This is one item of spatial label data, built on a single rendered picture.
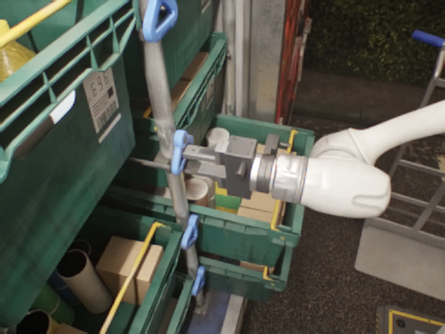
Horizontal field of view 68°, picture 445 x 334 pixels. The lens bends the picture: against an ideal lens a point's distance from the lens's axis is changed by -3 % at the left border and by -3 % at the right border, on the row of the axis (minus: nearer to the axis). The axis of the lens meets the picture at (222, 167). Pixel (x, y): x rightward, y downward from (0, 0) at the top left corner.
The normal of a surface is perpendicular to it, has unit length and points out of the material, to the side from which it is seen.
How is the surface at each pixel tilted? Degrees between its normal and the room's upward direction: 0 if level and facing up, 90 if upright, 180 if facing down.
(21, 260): 91
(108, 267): 0
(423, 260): 0
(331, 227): 0
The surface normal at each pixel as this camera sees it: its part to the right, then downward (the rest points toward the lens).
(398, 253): -0.03, -0.69
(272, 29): -0.27, 0.70
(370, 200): -0.03, 0.31
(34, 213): 0.96, 0.21
